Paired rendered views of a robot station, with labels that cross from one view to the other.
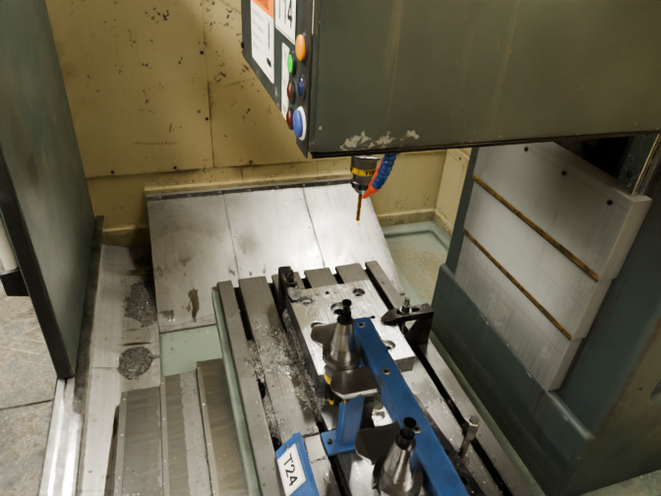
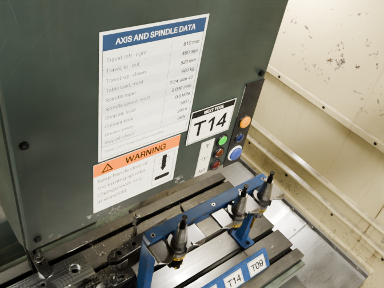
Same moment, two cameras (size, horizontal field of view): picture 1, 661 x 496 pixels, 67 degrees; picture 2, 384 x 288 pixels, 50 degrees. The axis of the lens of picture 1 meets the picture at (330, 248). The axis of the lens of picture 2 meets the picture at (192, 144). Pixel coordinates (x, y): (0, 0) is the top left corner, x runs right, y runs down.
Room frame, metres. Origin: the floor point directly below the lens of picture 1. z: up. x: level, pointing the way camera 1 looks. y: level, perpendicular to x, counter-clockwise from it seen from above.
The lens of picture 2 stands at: (0.88, 0.57, 2.14)
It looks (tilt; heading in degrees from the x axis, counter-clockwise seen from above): 40 degrees down; 245
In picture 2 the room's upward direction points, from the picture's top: 12 degrees clockwise
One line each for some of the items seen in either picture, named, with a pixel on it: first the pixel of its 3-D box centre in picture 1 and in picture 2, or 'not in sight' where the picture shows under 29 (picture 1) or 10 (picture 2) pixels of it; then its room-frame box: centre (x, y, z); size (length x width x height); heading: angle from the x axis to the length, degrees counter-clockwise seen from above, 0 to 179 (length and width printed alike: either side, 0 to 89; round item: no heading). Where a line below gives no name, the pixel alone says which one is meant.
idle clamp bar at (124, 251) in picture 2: (433, 450); (140, 244); (0.62, -0.23, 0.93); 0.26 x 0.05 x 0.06; 25
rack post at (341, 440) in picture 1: (352, 392); (145, 271); (0.65, -0.06, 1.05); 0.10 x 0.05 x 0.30; 110
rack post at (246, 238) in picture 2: not in sight; (250, 212); (0.24, -0.21, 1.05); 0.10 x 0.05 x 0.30; 110
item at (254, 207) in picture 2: not in sight; (250, 204); (0.32, -0.12, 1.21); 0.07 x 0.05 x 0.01; 110
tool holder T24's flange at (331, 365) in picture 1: (340, 356); (178, 243); (0.58, -0.03, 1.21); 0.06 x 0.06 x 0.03
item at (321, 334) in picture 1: (330, 334); (162, 252); (0.63, -0.01, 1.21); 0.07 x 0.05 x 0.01; 110
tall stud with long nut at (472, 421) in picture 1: (466, 439); (135, 225); (0.63, -0.30, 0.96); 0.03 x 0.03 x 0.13
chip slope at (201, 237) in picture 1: (280, 257); not in sight; (1.51, 0.18, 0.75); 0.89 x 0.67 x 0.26; 110
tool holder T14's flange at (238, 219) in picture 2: (396, 480); (237, 211); (0.37, -0.11, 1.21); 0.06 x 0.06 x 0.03
